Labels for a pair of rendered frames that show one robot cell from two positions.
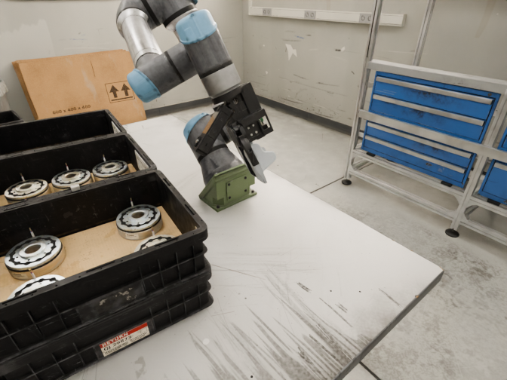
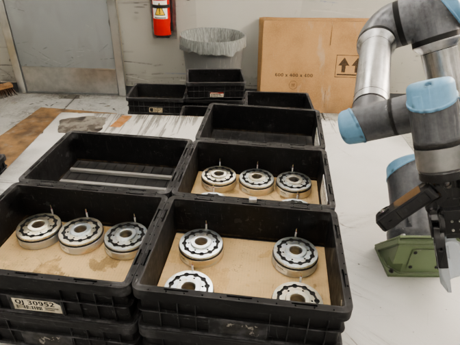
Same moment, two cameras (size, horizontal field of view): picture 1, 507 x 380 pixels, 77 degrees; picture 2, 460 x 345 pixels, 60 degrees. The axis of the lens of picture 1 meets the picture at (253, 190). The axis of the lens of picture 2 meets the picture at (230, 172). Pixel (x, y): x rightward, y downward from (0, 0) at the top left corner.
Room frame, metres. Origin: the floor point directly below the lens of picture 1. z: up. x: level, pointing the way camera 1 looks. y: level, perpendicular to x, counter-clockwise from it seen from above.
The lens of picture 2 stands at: (0.00, -0.04, 1.49)
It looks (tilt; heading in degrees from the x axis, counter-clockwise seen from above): 32 degrees down; 39
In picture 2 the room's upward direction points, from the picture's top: 1 degrees clockwise
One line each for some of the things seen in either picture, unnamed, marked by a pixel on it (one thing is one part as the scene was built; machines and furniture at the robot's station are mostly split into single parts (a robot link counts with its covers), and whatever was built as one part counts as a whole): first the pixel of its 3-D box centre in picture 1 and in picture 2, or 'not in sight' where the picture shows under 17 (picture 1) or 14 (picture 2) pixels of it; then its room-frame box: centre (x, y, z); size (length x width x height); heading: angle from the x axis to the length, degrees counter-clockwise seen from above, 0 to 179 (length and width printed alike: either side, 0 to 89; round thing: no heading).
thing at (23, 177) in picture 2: not in sight; (113, 161); (0.54, 0.83, 0.92); 0.40 x 0.30 x 0.02; 123
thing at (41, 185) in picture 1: (26, 188); (218, 175); (0.75, 0.62, 0.86); 0.10 x 0.10 x 0.01
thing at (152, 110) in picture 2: not in sight; (160, 113); (1.75, 2.07, 0.31); 0.40 x 0.30 x 0.34; 129
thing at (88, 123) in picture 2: not in sight; (81, 123); (0.85, 1.54, 0.71); 0.22 x 0.19 x 0.01; 129
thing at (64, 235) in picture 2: not in sight; (81, 231); (0.34, 0.71, 0.86); 0.10 x 0.10 x 0.01
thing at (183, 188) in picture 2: (73, 185); (254, 188); (0.76, 0.50, 0.87); 0.40 x 0.30 x 0.11; 123
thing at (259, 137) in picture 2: (60, 147); (260, 139); (1.01, 0.66, 0.87); 0.40 x 0.30 x 0.11; 123
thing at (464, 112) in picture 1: (416, 127); not in sight; (1.91, -1.03, 0.60); 0.72 x 0.03 x 0.56; 39
